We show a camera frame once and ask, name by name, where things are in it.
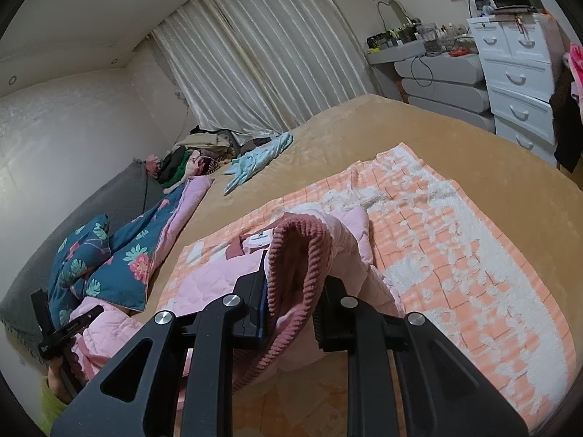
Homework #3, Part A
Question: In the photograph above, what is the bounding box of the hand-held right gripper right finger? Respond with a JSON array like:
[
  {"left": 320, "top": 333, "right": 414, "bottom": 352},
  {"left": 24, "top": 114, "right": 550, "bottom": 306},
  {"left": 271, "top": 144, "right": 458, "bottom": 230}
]
[{"left": 313, "top": 277, "right": 531, "bottom": 437}]

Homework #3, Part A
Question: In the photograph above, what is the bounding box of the tan bed cover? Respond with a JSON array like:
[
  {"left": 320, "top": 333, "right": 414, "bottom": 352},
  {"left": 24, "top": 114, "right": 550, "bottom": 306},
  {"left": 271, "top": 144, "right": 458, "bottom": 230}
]
[{"left": 132, "top": 93, "right": 583, "bottom": 437}]

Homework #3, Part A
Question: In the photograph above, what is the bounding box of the orange white checkered blanket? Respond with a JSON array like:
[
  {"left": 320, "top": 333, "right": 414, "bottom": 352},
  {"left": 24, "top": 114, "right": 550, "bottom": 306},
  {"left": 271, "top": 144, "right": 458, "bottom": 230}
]
[{"left": 157, "top": 142, "right": 577, "bottom": 433}]

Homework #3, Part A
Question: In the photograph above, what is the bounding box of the pink red cloth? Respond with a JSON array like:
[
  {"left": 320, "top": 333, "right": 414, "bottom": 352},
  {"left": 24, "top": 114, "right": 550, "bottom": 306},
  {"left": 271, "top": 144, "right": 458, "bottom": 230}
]
[{"left": 562, "top": 41, "right": 583, "bottom": 105}]

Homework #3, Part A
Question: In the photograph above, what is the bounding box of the grey vanity dresser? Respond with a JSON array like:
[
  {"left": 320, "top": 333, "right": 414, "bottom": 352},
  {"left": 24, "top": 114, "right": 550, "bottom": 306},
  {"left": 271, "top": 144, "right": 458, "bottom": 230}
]
[{"left": 364, "top": 39, "right": 497, "bottom": 135}]

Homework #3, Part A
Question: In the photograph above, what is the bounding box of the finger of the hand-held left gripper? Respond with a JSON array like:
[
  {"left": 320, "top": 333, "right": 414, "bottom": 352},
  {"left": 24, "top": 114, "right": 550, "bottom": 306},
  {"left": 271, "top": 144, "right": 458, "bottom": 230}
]
[{"left": 57, "top": 306, "right": 105, "bottom": 335}]

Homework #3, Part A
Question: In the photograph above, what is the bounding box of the black hanging garment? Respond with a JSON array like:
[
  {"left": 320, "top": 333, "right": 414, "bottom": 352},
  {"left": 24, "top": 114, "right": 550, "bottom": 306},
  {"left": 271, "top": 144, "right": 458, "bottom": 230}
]
[{"left": 549, "top": 68, "right": 583, "bottom": 174}]

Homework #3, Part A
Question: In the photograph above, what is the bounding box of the blue floral quilt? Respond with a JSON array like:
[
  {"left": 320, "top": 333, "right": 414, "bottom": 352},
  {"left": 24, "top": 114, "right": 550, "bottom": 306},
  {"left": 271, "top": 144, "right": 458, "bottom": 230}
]
[{"left": 46, "top": 175, "right": 215, "bottom": 328}]

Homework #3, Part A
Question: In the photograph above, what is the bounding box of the person's left forearm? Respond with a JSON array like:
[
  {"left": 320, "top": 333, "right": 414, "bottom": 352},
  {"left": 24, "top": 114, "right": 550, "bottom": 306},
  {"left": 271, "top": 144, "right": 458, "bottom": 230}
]
[{"left": 39, "top": 363, "right": 76, "bottom": 435}]

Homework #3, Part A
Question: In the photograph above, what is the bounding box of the light blue cloth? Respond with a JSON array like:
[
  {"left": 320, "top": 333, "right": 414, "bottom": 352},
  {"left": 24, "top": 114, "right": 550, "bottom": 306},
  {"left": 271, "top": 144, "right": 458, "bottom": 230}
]
[{"left": 222, "top": 131, "right": 294, "bottom": 196}]

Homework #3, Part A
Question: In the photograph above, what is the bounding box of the vanity mirror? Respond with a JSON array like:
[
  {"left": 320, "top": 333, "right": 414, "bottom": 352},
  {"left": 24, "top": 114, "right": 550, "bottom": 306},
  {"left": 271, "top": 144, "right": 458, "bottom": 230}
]
[{"left": 376, "top": 0, "right": 408, "bottom": 30}]

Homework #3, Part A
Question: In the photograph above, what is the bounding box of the white chest of drawers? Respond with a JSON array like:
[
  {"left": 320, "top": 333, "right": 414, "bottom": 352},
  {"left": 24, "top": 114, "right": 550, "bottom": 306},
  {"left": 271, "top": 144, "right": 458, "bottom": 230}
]
[{"left": 467, "top": 9, "right": 570, "bottom": 167}]

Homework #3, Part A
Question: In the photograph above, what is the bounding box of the pile of clothes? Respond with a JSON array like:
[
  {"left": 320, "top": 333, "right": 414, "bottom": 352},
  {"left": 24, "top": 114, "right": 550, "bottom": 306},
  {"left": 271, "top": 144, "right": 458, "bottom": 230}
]
[{"left": 146, "top": 125, "right": 283, "bottom": 194}]

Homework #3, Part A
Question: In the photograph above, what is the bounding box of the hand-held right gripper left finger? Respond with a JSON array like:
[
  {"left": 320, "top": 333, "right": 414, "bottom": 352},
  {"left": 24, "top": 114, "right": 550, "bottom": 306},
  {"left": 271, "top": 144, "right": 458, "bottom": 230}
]
[{"left": 50, "top": 255, "right": 274, "bottom": 437}]

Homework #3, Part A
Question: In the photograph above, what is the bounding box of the white striped curtain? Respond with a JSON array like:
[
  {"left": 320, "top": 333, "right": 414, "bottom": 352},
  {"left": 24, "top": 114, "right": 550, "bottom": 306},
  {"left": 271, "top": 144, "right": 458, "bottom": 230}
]
[{"left": 150, "top": 0, "right": 379, "bottom": 135}]

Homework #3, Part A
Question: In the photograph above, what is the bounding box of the pink quilted jacket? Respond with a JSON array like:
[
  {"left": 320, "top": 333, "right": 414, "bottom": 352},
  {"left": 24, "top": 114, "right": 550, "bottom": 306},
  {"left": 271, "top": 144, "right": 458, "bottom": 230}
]
[{"left": 68, "top": 207, "right": 406, "bottom": 390}]

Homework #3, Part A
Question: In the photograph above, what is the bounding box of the black box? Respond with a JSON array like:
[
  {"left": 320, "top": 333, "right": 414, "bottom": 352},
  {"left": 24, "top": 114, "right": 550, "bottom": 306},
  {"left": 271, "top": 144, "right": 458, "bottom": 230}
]
[{"left": 494, "top": 0, "right": 545, "bottom": 10}]

